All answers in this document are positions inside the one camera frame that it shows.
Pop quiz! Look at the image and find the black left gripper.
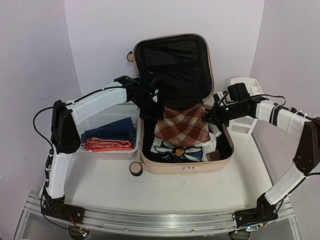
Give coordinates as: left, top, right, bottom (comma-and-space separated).
132, 93, 166, 121

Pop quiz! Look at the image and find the red plaid shirt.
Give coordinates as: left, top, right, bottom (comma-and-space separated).
154, 103, 210, 147

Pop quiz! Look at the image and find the pink hard-shell suitcase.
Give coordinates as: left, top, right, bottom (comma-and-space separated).
127, 33, 234, 174

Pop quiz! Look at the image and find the dark blue garment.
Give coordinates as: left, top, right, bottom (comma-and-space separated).
81, 117, 136, 144

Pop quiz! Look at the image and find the white t-shirt blue flower print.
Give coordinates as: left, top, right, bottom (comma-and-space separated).
150, 132, 217, 164

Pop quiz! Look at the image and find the white perforated plastic basket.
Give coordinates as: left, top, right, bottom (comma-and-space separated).
76, 111, 141, 160

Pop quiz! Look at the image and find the red patterned cloth item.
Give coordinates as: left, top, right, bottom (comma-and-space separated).
82, 137, 134, 153

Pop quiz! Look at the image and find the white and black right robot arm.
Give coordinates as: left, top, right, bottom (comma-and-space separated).
204, 82, 320, 222

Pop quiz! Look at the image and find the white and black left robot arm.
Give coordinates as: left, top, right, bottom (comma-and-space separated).
40, 72, 165, 219

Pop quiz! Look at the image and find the white cosmetic tube box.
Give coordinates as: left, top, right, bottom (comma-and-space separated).
208, 123, 222, 138

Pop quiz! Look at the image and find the white desktop drawer organizer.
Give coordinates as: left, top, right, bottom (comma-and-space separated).
227, 77, 264, 136

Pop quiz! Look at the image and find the dark brown pouch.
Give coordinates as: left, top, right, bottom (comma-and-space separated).
205, 150, 221, 162

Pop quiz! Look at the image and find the black round jar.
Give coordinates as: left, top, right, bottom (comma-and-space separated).
158, 152, 175, 163

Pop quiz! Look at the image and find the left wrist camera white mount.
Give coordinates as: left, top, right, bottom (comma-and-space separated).
151, 89, 159, 103

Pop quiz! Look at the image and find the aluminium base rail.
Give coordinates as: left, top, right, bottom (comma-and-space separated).
24, 195, 301, 240

